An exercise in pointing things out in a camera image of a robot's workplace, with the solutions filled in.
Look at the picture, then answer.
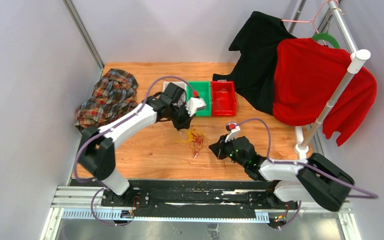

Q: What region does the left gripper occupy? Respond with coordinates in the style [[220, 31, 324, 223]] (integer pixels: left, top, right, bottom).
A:
[[168, 101, 196, 132]]

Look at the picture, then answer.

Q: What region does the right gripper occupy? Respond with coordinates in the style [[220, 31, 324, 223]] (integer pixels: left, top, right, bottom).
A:
[[209, 133, 248, 168]]

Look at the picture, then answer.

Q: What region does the red yellow cable bundle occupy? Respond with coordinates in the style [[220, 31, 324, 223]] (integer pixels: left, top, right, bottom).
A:
[[177, 127, 210, 159]]

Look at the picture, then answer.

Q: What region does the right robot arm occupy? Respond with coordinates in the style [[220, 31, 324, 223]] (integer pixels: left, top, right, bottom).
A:
[[208, 135, 355, 212]]

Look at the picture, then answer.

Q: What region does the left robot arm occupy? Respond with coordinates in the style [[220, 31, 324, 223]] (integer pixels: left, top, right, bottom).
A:
[[75, 82, 206, 207]]

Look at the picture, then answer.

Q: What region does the white plastic bin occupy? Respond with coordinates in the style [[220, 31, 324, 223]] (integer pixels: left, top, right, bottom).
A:
[[162, 81, 187, 102]]

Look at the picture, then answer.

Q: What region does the green plastic bin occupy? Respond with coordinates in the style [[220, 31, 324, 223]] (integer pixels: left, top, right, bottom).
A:
[[185, 80, 212, 118]]

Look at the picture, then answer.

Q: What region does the red plastic bin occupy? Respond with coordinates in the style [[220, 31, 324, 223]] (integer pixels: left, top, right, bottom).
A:
[[210, 80, 237, 117]]

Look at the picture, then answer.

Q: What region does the plaid flannel shirt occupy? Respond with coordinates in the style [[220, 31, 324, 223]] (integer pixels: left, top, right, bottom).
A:
[[74, 68, 139, 132]]

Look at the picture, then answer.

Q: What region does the black shirt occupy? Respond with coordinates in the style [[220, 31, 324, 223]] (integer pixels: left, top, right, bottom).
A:
[[212, 11, 295, 115]]

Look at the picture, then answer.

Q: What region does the red sweater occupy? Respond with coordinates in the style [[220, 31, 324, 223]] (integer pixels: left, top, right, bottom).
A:
[[272, 38, 378, 146]]

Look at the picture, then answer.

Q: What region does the green hanger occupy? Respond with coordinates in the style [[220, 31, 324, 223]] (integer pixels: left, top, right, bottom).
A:
[[311, 32, 341, 49]]

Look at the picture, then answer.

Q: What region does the pink hanger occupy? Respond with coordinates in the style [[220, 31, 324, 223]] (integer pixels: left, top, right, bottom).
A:
[[281, 0, 344, 47]]

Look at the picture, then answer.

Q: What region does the white clothes rack pole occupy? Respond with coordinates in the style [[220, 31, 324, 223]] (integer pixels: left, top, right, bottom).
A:
[[294, 49, 371, 159]]

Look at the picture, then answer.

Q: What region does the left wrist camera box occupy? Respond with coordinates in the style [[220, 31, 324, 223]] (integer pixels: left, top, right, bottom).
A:
[[185, 97, 207, 117]]

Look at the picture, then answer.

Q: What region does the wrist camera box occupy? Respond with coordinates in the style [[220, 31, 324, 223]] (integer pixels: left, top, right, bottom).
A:
[[185, 97, 207, 117], [224, 122, 241, 143]]

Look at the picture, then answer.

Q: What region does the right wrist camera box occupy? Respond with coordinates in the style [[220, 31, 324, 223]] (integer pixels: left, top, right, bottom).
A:
[[224, 122, 241, 143]]

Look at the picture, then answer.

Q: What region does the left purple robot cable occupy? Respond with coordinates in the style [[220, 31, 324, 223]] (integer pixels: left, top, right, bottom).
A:
[[72, 75, 200, 227]]

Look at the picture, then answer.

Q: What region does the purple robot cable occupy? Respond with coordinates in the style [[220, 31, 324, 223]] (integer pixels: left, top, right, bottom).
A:
[[72, 75, 200, 227], [231, 117, 379, 230]]

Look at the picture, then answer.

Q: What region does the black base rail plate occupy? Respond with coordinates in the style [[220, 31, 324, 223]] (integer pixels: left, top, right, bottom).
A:
[[101, 180, 298, 219]]

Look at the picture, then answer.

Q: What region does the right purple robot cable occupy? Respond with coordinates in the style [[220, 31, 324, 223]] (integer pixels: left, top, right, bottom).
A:
[[231, 117, 379, 230]]

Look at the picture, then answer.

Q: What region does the aluminium frame post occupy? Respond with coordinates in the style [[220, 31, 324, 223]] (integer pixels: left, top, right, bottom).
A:
[[62, 0, 105, 71]]

